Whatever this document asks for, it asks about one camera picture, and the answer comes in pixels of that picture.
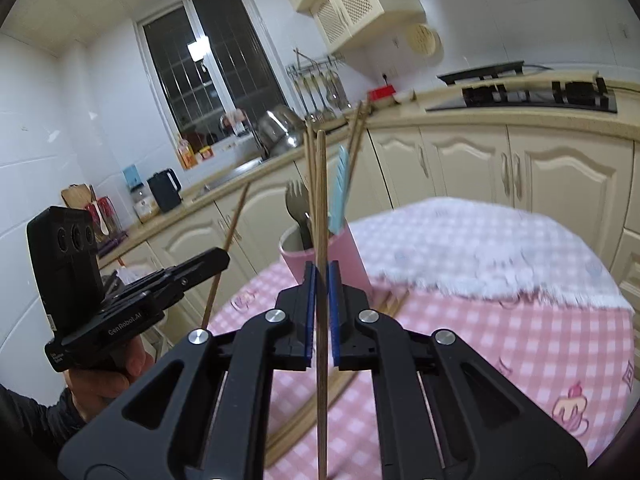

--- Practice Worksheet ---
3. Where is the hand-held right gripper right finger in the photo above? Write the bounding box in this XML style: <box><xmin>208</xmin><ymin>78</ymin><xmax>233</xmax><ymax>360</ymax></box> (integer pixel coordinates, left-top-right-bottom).
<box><xmin>327</xmin><ymin>259</ymin><xmax>588</xmax><ymax>480</ymax></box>

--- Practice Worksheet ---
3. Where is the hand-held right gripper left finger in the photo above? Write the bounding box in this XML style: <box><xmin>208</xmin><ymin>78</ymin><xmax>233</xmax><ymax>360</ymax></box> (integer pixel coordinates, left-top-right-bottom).
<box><xmin>57</xmin><ymin>260</ymin><xmax>317</xmax><ymax>480</ymax></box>

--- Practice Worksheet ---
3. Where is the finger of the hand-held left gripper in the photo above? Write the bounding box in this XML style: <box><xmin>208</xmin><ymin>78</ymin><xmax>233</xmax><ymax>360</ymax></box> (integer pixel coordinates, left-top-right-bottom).
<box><xmin>102</xmin><ymin>247</ymin><xmax>232</xmax><ymax>312</ymax></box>

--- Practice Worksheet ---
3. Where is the single wooden chopstick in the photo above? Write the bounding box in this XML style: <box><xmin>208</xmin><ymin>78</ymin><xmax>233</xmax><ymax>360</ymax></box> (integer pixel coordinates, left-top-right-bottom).
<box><xmin>350</xmin><ymin>100</ymin><xmax>375</xmax><ymax>183</ymax></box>
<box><xmin>344</xmin><ymin>101</ymin><xmax>364</xmax><ymax>196</ymax></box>
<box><xmin>305</xmin><ymin>131</ymin><xmax>316</xmax><ymax>252</ymax></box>
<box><xmin>201</xmin><ymin>184</ymin><xmax>251</xmax><ymax>329</ymax></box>
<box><xmin>316</xmin><ymin>130</ymin><xmax>331</xmax><ymax>480</ymax></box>

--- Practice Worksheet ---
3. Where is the pink cup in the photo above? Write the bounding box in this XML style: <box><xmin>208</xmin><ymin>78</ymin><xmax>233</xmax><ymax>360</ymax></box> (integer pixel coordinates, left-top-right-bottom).
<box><xmin>278</xmin><ymin>222</ymin><xmax>375</xmax><ymax>311</ymax></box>

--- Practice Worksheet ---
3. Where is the dark metal spork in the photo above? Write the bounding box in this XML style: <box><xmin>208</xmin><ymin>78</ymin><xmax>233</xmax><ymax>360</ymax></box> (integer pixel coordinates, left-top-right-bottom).
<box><xmin>285</xmin><ymin>180</ymin><xmax>314</xmax><ymax>252</ymax></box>

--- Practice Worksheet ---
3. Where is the pile of wooden chopsticks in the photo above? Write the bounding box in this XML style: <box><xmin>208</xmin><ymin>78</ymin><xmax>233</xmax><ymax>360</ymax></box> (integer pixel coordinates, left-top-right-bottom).
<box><xmin>265</xmin><ymin>287</ymin><xmax>408</xmax><ymax>466</ymax></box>

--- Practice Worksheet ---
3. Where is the blue knife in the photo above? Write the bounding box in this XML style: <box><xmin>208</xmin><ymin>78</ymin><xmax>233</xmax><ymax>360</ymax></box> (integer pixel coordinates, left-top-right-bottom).
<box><xmin>327</xmin><ymin>145</ymin><xmax>351</xmax><ymax>236</ymax></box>

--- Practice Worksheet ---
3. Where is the person's left forearm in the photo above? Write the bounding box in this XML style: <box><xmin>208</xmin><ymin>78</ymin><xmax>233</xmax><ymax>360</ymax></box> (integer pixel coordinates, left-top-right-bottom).
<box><xmin>0</xmin><ymin>384</ymin><xmax>87</xmax><ymax>461</ymax></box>

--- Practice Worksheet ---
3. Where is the person's left hand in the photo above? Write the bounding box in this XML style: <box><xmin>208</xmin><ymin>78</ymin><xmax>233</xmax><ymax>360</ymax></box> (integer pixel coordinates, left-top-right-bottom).
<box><xmin>67</xmin><ymin>330</ymin><xmax>151</xmax><ymax>423</ymax></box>

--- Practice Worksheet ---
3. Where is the purple tray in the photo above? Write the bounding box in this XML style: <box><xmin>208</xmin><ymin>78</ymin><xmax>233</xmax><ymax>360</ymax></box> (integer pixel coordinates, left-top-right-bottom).
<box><xmin>97</xmin><ymin>232</ymin><xmax>128</xmax><ymax>256</ymax></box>

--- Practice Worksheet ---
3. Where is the clear utensil holder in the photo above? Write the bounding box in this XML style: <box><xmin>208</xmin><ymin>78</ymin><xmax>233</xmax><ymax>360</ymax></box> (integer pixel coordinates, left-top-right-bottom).
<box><xmin>82</xmin><ymin>197</ymin><xmax>118</xmax><ymax>241</ymax></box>

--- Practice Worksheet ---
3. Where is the wooden cutting board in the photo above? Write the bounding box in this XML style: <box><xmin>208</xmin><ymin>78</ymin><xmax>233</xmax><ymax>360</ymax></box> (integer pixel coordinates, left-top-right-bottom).
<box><xmin>61</xmin><ymin>184</ymin><xmax>96</xmax><ymax>211</ymax></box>

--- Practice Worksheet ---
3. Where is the black electric kettle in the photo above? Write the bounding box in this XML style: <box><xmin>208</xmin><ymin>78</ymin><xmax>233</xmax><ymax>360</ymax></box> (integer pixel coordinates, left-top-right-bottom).
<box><xmin>147</xmin><ymin>168</ymin><xmax>182</xmax><ymax>213</ymax></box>

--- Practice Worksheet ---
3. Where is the glass jar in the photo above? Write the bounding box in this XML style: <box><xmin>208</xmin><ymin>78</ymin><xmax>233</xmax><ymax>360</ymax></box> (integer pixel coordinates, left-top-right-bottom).
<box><xmin>132</xmin><ymin>185</ymin><xmax>160</xmax><ymax>223</ymax></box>

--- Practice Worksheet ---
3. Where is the steel sink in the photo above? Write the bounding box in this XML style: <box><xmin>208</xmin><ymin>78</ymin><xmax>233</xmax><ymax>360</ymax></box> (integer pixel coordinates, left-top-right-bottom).
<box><xmin>192</xmin><ymin>157</ymin><xmax>263</xmax><ymax>201</ymax></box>

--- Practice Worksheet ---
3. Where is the orange detergent bottle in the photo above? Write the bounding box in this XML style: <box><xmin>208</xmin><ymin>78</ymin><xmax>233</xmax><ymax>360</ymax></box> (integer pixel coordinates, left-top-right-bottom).
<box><xmin>176</xmin><ymin>135</ymin><xmax>197</xmax><ymax>170</ymax></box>

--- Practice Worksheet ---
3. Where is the pink checked tablecloth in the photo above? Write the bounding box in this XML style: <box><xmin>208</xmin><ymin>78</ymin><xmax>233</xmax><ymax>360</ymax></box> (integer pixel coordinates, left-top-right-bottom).
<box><xmin>205</xmin><ymin>195</ymin><xmax>636</xmax><ymax>480</ymax></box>

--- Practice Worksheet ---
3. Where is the steel pot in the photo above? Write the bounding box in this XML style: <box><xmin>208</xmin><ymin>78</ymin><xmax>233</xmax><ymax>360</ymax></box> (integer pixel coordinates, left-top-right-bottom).
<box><xmin>256</xmin><ymin>105</ymin><xmax>306</xmax><ymax>156</ymax></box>

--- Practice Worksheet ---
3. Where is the white fringed cloth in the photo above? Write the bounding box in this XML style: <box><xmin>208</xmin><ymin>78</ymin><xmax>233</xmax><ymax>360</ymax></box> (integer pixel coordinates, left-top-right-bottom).
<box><xmin>345</xmin><ymin>196</ymin><xmax>632</xmax><ymax>311</ymax></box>

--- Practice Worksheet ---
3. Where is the dark sliding window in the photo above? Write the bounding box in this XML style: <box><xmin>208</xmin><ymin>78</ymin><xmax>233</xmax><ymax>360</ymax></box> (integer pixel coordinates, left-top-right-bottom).
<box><xmin>135</xmin><ymin>0</ymin><xmax>293</xmax><ymax>136</ymax></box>

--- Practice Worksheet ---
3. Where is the beige kitchen countertop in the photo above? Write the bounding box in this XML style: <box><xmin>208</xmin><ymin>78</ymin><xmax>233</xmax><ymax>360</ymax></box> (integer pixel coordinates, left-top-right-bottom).
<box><xmin>97</xmin><ymin>77</ymin><xmax>640</xmax><ymax>266</ymax></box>

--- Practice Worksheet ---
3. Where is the black induction cooker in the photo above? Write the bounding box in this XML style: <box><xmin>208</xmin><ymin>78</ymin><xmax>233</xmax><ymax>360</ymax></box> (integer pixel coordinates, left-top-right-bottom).
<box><xmin>437</xmin><ymin>61</ymin><xmax>525</xmax><ymax>86</ymax></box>

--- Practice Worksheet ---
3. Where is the cream perforated steamer plate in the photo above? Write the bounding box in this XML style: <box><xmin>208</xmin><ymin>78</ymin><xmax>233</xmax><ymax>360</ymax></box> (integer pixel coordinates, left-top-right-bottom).
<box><xmin>405</xmin><ymin>24</ymin><xmax>443</xmax><ymax>57</ymax></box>

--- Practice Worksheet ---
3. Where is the black gas hob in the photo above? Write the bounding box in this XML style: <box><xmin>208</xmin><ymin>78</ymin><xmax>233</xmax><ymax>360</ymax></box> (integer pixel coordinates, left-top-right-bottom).
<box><xmin>426</xmin><ymin>79</ymin><xmax>618</xmax><ymax>113</ymax></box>

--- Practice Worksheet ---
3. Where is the cream lattice door cabinet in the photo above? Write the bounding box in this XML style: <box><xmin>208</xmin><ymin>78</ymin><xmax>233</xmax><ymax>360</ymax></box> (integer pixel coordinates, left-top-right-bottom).
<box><xmin>310</xmin><ymin>0</ymin><xmax>426</xmax><ymax>53</ymax></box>

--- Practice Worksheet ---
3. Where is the long wooden board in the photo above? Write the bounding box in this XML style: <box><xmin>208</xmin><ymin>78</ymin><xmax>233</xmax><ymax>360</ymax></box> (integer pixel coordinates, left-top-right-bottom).
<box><xmin>450</xmin><ymin>72</ymin><xmax>601</xmax><ymax>92</ymax></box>

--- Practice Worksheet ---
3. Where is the metal wall utensil rack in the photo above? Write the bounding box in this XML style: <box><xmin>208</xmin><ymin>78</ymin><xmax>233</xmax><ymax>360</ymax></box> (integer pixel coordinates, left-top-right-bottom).
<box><xmin>286</xmin><ymin>57</ymin><xmax>342</xmax><ymax>80</ymax></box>

